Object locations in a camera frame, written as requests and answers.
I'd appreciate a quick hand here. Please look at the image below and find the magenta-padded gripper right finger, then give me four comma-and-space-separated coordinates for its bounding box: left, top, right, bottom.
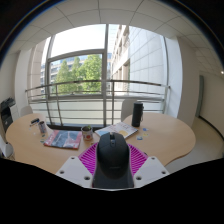
128, 143, 170, 189

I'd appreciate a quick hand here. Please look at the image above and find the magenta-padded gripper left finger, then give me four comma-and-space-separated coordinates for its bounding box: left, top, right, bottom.
55, 142, 99, 189

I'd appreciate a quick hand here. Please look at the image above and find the black computer mouse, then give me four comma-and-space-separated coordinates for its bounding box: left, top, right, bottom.
91, 131, 135, 190

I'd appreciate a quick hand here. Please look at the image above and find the red magazine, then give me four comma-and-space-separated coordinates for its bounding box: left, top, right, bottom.
43, 129, 83, 150

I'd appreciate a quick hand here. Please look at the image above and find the blue and yellow book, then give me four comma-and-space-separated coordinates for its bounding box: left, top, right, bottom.
94, 121, 139, 140

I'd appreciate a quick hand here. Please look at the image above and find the small drink can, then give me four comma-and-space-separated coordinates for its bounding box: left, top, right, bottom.
37, 120, 48, 136

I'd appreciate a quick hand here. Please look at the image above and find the black cylindrical bottle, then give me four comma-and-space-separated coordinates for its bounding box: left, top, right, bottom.
131, 101, 145, 128

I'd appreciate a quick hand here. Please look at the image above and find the white chair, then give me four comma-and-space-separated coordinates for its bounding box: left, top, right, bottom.
120, 98, 138, 123
0, 133, 15, 159
19, 105, 34, 118

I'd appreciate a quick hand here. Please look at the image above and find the black printer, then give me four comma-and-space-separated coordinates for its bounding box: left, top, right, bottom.
0, 97, 19, 133

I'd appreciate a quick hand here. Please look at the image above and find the metal balcony railing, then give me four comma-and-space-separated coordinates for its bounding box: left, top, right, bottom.
24, 79, 171, 128

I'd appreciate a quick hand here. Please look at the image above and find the grey door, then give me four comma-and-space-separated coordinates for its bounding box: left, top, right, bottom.
195, 75, 205, 118

